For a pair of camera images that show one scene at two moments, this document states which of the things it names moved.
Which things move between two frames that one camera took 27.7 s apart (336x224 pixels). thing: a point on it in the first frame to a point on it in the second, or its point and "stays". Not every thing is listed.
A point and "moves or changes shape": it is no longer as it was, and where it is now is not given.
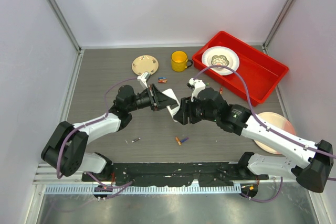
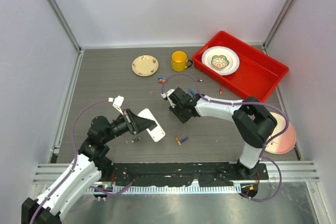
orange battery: (179, 142) stays
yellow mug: (180, 62) stays
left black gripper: (158, 100) to (135, 123)
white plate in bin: (222, 56) stays
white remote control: (170, 93) moves or changes shape
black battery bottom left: (136, 140) stays
